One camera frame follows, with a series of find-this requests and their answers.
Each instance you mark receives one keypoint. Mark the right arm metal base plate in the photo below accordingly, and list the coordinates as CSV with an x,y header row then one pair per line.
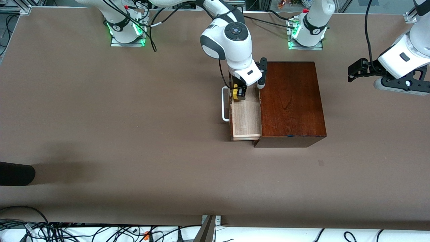
x,y
127,44

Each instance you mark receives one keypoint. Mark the black ribbed cylindrical object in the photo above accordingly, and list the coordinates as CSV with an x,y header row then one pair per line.
x,y
16,173

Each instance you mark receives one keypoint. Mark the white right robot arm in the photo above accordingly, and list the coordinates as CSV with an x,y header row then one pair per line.
x,y
235,40

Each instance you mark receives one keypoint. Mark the aluminium profile beam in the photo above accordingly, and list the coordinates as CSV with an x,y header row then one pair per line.
x,y
205,232

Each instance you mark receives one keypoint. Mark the yellow wooden cube block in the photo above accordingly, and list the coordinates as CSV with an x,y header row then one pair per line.
x,y
235,94

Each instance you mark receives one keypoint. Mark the aluminium frame rail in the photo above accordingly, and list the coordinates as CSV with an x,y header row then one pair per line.
x,y
16,10

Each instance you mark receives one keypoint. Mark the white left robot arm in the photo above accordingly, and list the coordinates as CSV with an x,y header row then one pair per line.
x,y
315,20

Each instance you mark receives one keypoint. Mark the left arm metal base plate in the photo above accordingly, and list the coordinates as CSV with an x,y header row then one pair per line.
x,y
305,48

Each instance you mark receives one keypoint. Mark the light wood drawer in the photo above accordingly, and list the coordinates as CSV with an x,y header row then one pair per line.
x,y
245,117

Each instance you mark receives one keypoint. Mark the silver metal bracket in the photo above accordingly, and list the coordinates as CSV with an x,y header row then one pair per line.
x,y
218,220

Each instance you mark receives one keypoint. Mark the aluminium frame corner post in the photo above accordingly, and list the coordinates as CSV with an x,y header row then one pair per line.
x,y
410,17

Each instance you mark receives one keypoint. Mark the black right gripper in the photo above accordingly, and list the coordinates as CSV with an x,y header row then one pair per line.
x,y
240,90

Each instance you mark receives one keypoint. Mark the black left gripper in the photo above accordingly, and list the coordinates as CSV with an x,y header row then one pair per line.
x,y
372,67

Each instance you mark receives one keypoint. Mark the dark brown wooden cabinet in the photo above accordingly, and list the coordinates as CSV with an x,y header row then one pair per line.
x,y
292,101

